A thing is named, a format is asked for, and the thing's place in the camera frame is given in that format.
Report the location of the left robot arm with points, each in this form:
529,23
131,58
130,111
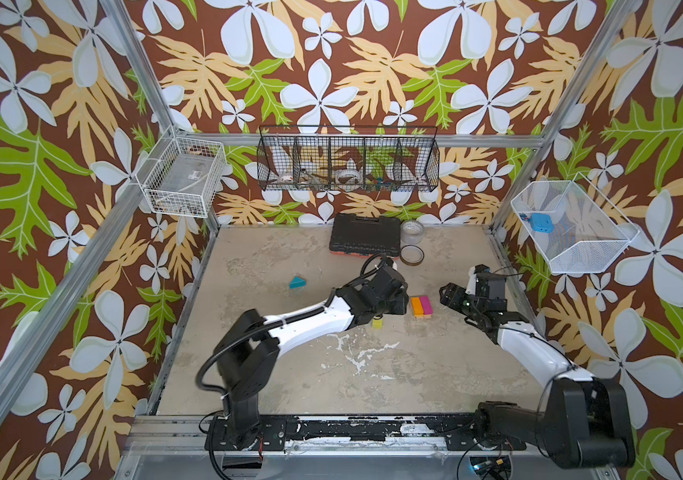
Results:
243,362

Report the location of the brown tape roll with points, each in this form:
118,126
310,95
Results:
412,255

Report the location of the black tool case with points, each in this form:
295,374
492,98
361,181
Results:
366,236

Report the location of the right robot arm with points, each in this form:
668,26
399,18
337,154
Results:
580,421

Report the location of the teal triangular block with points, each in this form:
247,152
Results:
297,282

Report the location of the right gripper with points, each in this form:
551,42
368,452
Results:
457,299

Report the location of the black wire basket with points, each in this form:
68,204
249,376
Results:
390,158

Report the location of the white wire basket left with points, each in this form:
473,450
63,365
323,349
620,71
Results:
182,175

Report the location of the orange rectangular block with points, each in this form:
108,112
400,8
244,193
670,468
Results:
417,307

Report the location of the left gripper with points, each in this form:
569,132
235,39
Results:
401,301

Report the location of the white tape roll in basket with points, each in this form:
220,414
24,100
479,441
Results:
348,177

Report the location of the magenta rectangular block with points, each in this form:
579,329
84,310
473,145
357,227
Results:
426,306

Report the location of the clear glass jar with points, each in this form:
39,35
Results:
412,232

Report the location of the white mesh corner basket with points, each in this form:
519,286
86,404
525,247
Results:
590,233

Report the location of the blue object in basket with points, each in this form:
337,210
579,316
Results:
541,223

